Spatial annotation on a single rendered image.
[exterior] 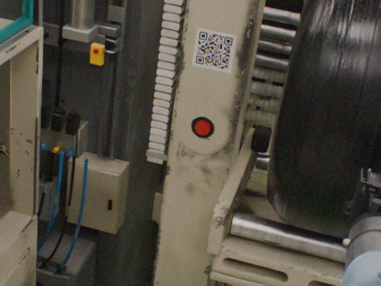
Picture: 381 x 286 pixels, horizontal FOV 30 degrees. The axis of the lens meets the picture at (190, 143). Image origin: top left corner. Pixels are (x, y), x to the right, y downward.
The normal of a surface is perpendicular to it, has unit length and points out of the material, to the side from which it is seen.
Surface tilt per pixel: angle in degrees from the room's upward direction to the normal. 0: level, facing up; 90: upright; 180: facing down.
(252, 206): 0
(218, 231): 90
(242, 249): 0
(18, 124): 90
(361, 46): 54
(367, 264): 29
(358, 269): 45
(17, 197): 90
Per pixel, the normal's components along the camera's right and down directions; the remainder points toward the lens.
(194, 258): -0.26, 0.43
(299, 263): 0.12, -0.88
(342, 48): -0.14, -0.13
